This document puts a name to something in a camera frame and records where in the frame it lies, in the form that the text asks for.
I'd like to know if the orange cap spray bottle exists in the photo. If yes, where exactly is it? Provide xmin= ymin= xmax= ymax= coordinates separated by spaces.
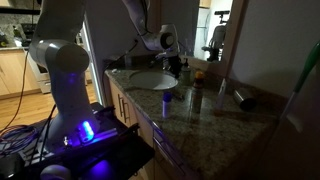
xmin=190 ymin=69 xmax=205 ymax=115

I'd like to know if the wood framed mirror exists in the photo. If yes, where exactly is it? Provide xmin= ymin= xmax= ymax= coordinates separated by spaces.
xmin=181 ymin=0 xmax=249 ymax=79

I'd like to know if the small clear bottle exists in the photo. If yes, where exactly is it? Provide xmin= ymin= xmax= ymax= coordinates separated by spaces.
xmin=215 ymin=77 xmax=228 ymax=110

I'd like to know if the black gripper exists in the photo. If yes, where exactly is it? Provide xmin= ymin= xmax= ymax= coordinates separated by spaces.
xmin=165 ymin=52 xmax=183 ymax=80

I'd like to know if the wooden vanity cabinet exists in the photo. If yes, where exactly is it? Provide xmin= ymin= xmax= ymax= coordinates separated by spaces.
xmin=105 ymin=74 xmax=201 ymax=180

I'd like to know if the white kitchen oven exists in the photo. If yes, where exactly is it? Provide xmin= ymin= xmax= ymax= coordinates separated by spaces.
xmin=26 ymin=49 xmax=52 ymax=95

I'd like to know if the dark disposable razor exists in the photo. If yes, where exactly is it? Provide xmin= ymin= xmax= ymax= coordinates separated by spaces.
xmin=172 ymin=90 xmax=186 ymax=102

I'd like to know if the black red clamp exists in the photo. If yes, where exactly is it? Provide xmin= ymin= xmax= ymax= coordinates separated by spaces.
xmin=124 ymin=122 xmax=141 ymax=134
xmin=94 ymin=103 xmax=116 ymax=118

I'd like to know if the black power cable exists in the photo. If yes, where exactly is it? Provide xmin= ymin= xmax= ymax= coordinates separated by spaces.
xmin=104 ymin=39 xmax=140 ymax=69

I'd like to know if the stainless steel cup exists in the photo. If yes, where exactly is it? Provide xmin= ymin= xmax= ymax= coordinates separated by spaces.
xmin=232 ymin=87 xmax=258 ymax=112

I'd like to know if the white door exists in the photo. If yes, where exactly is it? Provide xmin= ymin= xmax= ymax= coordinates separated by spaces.
xmin=80 ymin=14 xmax=105 ymax=108

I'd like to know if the coiled cable bundle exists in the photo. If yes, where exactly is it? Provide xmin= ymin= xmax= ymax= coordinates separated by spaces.
xmin=0 ymin=123 xmax=42 ymax=158

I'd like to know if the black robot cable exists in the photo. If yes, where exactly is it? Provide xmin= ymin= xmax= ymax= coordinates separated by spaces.
xmin=138 ymin=0 xmax=151 ymax=38

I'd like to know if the chrome sink faucet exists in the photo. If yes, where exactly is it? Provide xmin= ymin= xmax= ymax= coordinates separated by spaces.
xmin=149 ymin=53 xmax=173 ymax=72

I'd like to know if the black robot platform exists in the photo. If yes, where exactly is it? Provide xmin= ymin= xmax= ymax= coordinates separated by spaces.
xmin=0 ymin=101 xmax=156 ymax=180

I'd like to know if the white oval sink basin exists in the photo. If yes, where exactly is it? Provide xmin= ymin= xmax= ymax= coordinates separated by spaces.
xmin=128 ymin=69 xmax=180 ymax=91

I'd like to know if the metal bar cabinet handle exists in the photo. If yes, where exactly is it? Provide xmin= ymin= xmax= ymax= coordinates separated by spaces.
xmin=116 ymin=93 xmax=125 ymax=118
xmin=122 ymin=98 xmax=132 ymax=125

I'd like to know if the grey dome object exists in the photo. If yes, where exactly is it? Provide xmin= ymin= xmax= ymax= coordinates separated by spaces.
xmin=39 ymin=164 xmax=73 ymax=180

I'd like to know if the wooden kitchen cabinet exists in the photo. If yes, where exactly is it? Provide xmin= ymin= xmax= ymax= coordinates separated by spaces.
xmin=0 ymin=49 xmax=39 ymax=100

